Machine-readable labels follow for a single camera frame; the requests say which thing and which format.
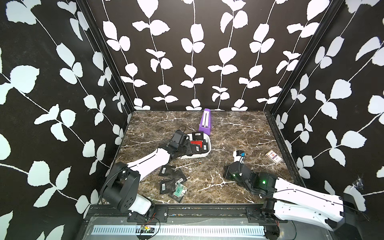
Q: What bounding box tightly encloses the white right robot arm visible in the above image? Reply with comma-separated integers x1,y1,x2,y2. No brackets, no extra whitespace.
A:
225,150,359,232

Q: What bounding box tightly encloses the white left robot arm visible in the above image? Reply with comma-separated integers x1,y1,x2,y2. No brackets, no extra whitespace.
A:
99,130,192,215

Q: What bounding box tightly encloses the red tea bag under green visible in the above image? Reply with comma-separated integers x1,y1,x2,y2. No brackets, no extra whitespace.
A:
190,141,203,153

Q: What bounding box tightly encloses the black tea bag barcode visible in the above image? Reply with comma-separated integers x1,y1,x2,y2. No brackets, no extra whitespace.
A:
192,132,204,141

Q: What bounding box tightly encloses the black tea bag front centre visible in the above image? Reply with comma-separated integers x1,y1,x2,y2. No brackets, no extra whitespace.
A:
201,140,210,154

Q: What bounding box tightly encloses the black tea bag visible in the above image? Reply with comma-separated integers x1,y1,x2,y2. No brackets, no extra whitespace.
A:
160,179,176,195
158,165,176,177
201,140,210,154

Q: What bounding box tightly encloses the white plastic storage box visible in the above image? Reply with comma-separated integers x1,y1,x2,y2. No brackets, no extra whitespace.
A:
181,132,211,159

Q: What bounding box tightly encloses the black tea bag front left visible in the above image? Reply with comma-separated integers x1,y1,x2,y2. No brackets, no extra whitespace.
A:
158,165,176,177

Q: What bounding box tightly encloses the black tea bag right side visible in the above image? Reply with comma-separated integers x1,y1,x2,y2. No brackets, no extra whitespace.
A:
160,179,176,195

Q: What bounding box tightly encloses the green grape oolong tea bag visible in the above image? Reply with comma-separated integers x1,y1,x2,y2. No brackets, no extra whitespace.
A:
169,183,188,203

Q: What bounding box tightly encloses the white red card pack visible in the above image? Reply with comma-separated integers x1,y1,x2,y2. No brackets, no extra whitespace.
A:
266,150,283,165

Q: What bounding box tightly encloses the purple metronome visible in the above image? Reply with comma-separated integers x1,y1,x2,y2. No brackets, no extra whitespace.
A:
199,109,212,136

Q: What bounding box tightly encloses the perforated white metal rail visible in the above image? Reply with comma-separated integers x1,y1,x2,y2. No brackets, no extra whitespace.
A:
91,225,266,238

